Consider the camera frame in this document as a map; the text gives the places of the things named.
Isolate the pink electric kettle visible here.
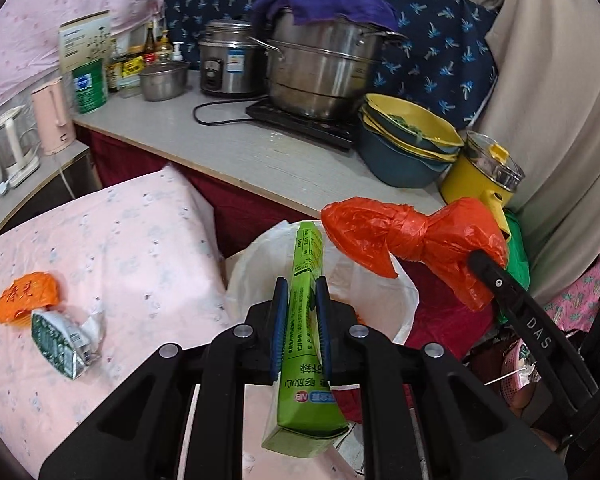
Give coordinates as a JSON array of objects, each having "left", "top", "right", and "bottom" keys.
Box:
[{"left": 31, "top": 77, "right": 77, "bottom": 157}]

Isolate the orange wrapper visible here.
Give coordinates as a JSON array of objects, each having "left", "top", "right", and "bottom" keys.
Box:
[{"left": 0, "top": 271, "right": 61, "bottom": 325}]

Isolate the green carton box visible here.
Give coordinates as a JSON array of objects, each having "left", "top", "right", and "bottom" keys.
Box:
[{"left": 261, "top": 221, "right": 351, "bottom": 461}]

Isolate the white glass kettle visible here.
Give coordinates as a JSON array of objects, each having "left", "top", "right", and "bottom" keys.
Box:
[{"left": 0, "top": 107, "right": 41, "bottom": 190}]

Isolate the small steel pot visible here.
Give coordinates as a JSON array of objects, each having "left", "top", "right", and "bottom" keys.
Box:
[{"left": 138, "top": 59, "right": 191, "bottom": 102}]

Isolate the yellow electric pot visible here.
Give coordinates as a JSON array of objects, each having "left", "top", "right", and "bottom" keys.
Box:
[{"left": 439, "top": 131, "right": 526, "bottom": 238}]

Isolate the beige curtain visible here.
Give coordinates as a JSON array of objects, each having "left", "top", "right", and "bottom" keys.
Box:
[{"left": 457, "top": 0, "right": 600, "bottom": 306}]

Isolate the red orange plastic bag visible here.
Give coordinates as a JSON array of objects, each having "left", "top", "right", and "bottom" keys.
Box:
[{"left": 321, "top": 197, "right": 509, "bottom": 313}]

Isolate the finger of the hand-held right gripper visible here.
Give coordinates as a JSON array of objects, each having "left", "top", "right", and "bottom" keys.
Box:
[{"left": 466, "top": 250, "right": 531, "bottom": 311}]

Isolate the pink plastic basket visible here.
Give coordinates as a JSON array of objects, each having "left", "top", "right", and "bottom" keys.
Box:
[{"left": 500, "top": 337, "right": 546, "bottom": 411}]

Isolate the large steel steamer pot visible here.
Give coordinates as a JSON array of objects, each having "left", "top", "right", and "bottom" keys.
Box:
[{"left": 247, "top": 7, "right": 411, "bottom": 121}]

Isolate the pink dotted curtain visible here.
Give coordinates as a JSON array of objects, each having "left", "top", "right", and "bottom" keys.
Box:
[{"left": 0, "top": 0, "right": 206, "bottom": 111}]

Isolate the white kettle cord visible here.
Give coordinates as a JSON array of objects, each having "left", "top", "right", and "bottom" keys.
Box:
[{"left": 55, "top": 152, "right": 77, "bottom": 202}]

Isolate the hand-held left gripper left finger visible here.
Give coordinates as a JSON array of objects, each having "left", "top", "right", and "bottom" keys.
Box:
[{"left": 39, "top": 276, "right": 291, "bottom": 480}]

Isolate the blue bowl yellow inside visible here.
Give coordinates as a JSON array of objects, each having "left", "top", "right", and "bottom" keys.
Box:
[{"left": 359, "top": 92, "right": 466, "bottom": 161}]

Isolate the green white crumpled packet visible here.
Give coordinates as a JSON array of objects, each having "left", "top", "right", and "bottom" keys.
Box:
[{"left": 30, "top": 309, "right": 105, "bottom": 380}]

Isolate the purple towel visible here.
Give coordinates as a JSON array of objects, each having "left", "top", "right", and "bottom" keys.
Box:
[{"left": 251, "top": 0, "right": 401, "bottom": 31}]

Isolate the green tin can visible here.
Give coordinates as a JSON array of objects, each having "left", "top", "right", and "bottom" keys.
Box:
[{"left": 71, "top": 57, "right": 108, "bottom": 114}]

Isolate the tall sauce bottle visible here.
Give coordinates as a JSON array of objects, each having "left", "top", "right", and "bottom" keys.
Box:
[{"left": 144, "top": 20, "right": 157, "bottom": 66}]

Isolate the black power cable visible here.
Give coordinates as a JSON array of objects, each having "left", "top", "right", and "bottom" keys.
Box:
[{"left": 194, "top": 100, "right": 253, "bottom": 126}]

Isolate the pink patterned fabric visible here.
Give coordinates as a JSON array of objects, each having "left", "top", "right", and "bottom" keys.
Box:
[{"left": 545, "top": 255, "right": 600, "bottom": 331}]

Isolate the red cloth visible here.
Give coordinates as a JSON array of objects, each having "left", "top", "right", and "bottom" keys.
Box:
[{"left": 77, "top": 125, "right": 496, "bottom": 361}]

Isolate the pale green carton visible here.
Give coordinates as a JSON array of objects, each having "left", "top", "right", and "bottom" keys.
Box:
[{"left": 58, "top": 10, "right": 113, "bottom": 73}]

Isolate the steel rice cooker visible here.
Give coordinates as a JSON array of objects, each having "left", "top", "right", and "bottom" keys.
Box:
[{"left": 198, "top": 20, "right": 268, "bottom": 98}]

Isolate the navy printed fabric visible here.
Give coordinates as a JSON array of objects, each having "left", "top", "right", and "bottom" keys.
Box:
[{"left": 162, "top": 0, "right": 498, "bottom": 131}]

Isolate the dark sauce jar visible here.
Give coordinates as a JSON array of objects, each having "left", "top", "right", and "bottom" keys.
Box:
[{"left": 106, "top": 50, "right": 123, "bottom": 93}]

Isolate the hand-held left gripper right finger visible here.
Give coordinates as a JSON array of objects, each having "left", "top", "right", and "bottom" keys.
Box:
[{"left": 314, "top": 276, "right": 568, "bottom": 480}]

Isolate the low side cabinet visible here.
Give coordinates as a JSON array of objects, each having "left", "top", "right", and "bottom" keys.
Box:
[{"left": 0, "top": 140, "right": 103, "bottom": 241}]

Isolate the black induction cooker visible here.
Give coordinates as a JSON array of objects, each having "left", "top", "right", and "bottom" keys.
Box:
[{"left": 245, "top": 97, "right": 361, "bottom": 151}]

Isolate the bin with white liner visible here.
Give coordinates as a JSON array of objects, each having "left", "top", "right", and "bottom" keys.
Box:
[{"left": 224, "top": 220, "right": 421, "bottom": 346}]

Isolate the green plastic bag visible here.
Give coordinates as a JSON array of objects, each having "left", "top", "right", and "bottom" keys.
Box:
[{"left": 497, "top": 210, "right": 531, "bottom": 326}]

